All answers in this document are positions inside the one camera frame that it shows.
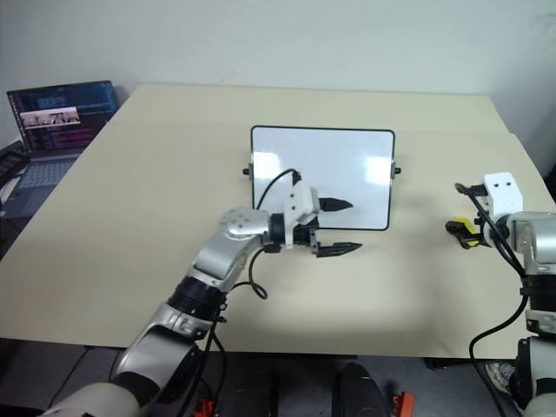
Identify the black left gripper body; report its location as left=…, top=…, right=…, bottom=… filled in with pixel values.
left=293, top=215, right=321, bottom=258

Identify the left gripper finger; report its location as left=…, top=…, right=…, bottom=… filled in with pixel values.
left=313, top=242, right=363, bottom=260
left=319, top=196, right=354, bottom=215

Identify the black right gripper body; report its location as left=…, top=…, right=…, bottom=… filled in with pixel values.
left=473, top=185, right=497, bottom=247

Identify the yellow eraser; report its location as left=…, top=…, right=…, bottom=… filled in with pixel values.
left=450, top=215, right=479, bottom=249

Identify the black-framed whiteboard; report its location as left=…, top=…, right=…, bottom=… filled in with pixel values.
left=242, top=124, right=401, bottom=232

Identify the large dark rounded shape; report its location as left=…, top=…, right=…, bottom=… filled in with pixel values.
left=336, top=362, right=391, bottom=417

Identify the red clamp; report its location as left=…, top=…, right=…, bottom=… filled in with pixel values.
left=392, top=389, right=414, bottom=417

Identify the orange clamp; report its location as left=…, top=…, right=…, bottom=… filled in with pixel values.
left=194, top=396, right=217, bottom=417

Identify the open laptop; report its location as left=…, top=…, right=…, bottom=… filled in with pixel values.
left=6, top=79, right=119, bottom=195

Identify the black ridged device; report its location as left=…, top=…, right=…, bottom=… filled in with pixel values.
left=0, top=141, right=31, bottom=184

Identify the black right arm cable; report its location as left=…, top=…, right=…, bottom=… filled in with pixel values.
left=460, top=184, right=529, bottom=361

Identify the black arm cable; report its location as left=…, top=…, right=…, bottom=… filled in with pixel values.
left=460, top=184, right=529, bottom=361
left=203, top=168, right=303, bottom=361

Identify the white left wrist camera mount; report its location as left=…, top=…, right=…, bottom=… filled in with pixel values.
left=282, top=182, right=323, bottom=252

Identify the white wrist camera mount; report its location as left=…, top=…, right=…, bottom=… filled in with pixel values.
left=282, top=182, right=323, bottom=252
left=484, top=172, right=521, bottom=217

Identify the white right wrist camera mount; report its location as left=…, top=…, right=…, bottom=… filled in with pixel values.
left=484, top=172, right=521, bottom=217

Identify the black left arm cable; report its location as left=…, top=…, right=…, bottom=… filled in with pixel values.
left=203, top=168, right=303, bottom=361

